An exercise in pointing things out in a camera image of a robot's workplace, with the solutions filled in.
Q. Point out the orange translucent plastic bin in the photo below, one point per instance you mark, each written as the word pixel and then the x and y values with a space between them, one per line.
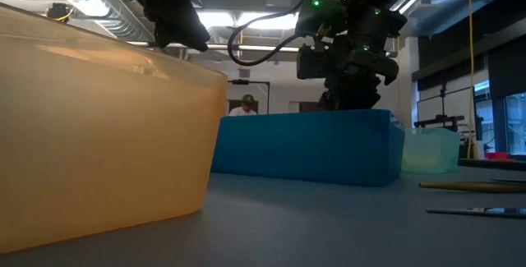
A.
pixel 102 135

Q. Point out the black ceiling-mounted device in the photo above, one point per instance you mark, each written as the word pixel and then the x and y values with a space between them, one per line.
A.
pixel 59 11

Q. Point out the window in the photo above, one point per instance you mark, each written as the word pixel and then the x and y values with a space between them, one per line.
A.
pixel 515 123

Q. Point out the green translucent plastic bin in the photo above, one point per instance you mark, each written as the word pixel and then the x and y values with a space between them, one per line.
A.
pixel 431 152

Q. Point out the red box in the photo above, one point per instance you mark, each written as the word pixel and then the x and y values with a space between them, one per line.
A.
pixel 497 156

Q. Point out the grey table mat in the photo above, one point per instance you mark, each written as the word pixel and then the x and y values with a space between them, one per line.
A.
pixel 287 226

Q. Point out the black aluminium table frame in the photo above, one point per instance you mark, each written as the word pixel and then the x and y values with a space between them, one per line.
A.
pixel 493 165

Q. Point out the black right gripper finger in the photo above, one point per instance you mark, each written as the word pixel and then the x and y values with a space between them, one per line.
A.
pixel 333 98
pixel 361 94

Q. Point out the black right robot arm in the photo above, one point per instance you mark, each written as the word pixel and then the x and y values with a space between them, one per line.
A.
pixel 320 16

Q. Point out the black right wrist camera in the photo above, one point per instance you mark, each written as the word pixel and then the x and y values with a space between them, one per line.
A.
pixel 310 63

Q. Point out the gold utensil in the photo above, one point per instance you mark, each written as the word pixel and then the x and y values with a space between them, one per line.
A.
pixel 472 187

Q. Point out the person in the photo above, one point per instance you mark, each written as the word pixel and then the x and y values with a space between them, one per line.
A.
pixel 243 109

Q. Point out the black tripod stand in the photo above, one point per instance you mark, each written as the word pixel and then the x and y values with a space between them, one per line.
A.
pixel 441 118

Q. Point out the blue plastic bin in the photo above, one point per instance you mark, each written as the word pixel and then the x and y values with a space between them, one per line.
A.
pixel 308 148

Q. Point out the silver knife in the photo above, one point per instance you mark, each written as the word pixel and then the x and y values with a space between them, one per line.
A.
pixel 485 212

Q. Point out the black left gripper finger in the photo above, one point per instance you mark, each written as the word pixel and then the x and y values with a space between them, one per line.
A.
pixel 195 35
pixel 168 35

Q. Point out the ceiling light panel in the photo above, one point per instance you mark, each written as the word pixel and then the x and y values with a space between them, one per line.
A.
pixel 246 20

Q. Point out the silver ceiling duct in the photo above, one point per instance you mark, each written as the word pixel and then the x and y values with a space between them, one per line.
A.
pixel 102 8

